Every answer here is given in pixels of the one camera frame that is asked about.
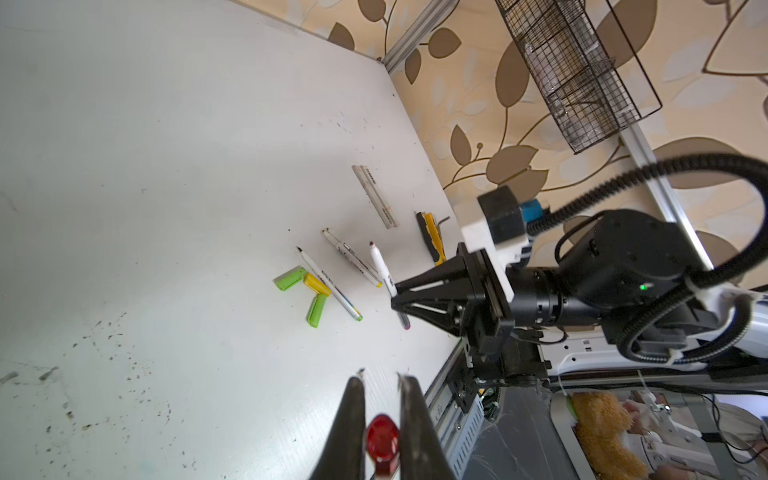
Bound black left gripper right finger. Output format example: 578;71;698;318
398;375;455;480

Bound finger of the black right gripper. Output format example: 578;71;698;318
396;256;468;296
391;293;464;336

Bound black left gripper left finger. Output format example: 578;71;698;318
310;369;366;480

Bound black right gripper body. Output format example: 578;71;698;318
458;244;600;384

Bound red pen cap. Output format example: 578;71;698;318
365;414;400;479

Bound white marker green end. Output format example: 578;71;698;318
296;246;363;322

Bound green pen cap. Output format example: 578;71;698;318
306;294;328;328
273;266;307;291

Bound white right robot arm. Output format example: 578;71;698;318
391;153;767;386

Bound yellow pen cap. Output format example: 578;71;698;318
303;272;331;296

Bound yellow black pliers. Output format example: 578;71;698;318
415;212;446;265

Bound white marker yellow end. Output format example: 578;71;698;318
322;228;382;288

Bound plush toy outside cell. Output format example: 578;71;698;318
571;392;649;480

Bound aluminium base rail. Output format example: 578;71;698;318
425;340;484;479

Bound black wire basket right wall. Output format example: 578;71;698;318
496;1;663;153

